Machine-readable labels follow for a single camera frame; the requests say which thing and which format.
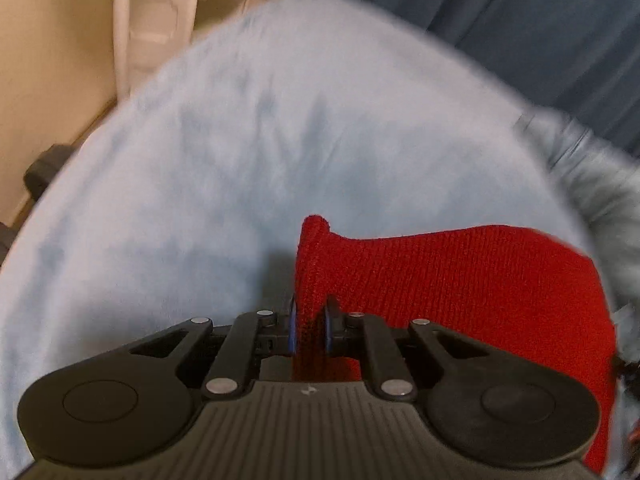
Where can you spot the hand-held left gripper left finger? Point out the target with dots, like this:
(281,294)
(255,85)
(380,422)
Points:
(292,327)

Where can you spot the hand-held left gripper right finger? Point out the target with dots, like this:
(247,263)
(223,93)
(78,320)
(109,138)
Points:
(328,329)

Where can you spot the red knit sweater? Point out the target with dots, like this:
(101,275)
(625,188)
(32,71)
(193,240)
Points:
(450,290)

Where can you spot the light blue bed sheet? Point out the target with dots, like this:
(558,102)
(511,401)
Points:
(200,185)

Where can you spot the grey-blue fleece comforter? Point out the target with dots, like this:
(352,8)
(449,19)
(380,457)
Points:
(595,180)

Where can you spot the white plastic tower stand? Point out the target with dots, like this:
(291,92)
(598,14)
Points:
(150,20)

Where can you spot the dark blue curtain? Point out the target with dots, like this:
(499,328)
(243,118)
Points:
(500,25)

